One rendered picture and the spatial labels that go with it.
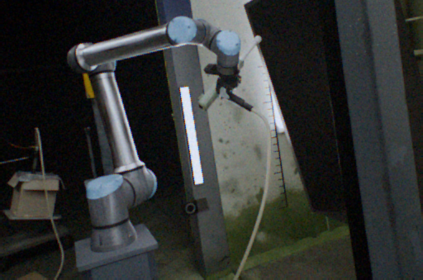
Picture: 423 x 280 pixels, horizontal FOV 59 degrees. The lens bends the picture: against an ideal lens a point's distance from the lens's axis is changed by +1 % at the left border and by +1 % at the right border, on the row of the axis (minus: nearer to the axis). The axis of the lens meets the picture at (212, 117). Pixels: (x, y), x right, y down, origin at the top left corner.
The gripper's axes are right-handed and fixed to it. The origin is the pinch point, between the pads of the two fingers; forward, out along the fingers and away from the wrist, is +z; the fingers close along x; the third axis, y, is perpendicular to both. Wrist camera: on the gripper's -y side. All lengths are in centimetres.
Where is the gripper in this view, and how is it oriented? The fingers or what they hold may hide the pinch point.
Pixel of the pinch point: (222, 92)
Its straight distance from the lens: 170.7
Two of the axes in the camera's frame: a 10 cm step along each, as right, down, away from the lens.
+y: 8.2, 4.9, -2.9
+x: 5.7, -7.1, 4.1
